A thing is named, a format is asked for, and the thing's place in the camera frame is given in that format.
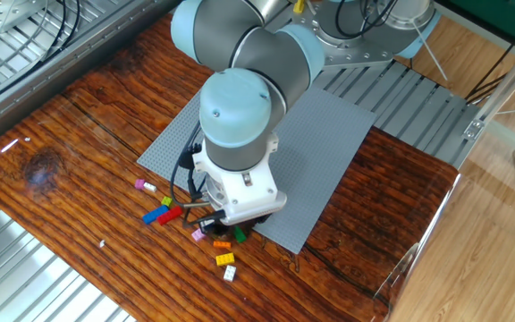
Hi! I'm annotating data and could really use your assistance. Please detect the grey Lego baseplate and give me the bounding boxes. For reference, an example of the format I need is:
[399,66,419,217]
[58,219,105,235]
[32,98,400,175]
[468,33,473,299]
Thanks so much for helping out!
[137,87,377,255]

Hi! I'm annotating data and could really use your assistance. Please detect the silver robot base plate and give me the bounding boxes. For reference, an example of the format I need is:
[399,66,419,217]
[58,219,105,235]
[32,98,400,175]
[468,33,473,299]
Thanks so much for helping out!
[290,0,442,69]

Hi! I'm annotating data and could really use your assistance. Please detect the grey metal beam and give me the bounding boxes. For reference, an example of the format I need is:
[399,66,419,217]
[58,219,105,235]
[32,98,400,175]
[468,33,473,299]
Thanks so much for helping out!
[0,0,182,157]

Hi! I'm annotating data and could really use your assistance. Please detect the white cable tie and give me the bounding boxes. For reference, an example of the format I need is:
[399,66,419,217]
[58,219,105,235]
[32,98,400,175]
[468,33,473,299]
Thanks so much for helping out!
[410,20,450,82]

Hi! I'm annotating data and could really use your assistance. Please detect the silver wrist flange coupling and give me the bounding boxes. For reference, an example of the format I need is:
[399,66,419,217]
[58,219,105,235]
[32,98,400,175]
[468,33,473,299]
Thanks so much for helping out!
[205,175,230,212]

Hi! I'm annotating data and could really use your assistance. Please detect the black cables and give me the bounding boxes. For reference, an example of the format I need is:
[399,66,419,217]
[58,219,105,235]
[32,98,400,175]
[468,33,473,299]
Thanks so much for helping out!
[0,0,82,115]
[464,12,515,105]

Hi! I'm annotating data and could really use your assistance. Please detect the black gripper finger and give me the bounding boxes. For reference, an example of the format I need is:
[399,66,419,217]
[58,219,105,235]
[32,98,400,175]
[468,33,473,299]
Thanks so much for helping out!
[200,217,237,238]
[241,213,274,229]

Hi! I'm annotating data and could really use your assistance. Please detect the aluminium frame post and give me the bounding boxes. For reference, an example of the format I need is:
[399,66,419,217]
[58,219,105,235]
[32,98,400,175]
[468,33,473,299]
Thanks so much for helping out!
[461,30,515,142]

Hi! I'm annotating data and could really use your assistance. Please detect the black looped base cable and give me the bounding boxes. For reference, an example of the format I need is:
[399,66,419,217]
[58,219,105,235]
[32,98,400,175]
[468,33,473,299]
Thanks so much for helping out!
[334,0,398,39]

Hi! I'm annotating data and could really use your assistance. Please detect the red Lego brick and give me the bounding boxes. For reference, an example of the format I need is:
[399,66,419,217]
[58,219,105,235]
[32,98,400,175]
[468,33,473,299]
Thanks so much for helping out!
[156,206,184,226]

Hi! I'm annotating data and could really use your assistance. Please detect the blue Lego brick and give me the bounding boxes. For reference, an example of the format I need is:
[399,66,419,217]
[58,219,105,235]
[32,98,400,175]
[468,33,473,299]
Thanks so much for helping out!
[141,205,170,225]

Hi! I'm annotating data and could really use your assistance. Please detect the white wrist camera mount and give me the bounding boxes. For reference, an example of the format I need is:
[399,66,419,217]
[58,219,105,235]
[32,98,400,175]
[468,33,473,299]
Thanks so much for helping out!
[191,132,288,226]

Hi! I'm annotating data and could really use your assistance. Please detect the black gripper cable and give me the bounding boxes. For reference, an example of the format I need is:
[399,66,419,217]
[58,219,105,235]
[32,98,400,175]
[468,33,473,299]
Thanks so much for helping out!
[170,123,227,227]

